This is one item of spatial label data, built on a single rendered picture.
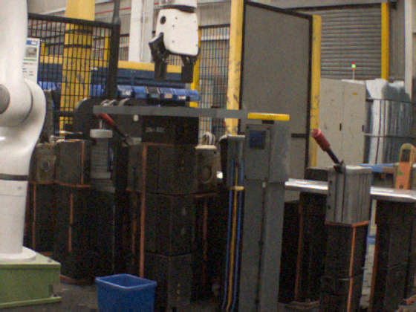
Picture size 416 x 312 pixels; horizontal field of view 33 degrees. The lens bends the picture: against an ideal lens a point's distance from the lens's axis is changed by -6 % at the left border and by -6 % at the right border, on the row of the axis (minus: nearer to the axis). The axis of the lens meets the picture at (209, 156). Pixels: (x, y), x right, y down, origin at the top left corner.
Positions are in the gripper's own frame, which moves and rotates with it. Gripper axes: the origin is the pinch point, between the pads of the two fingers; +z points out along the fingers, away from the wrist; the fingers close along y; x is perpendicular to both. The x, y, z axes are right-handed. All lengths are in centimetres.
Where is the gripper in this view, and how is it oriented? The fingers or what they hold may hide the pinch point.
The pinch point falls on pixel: (174, 77)
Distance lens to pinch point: 160.5
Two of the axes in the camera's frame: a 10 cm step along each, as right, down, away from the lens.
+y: 6.0, -0.2, 8.0
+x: -8.0, -0.7, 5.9
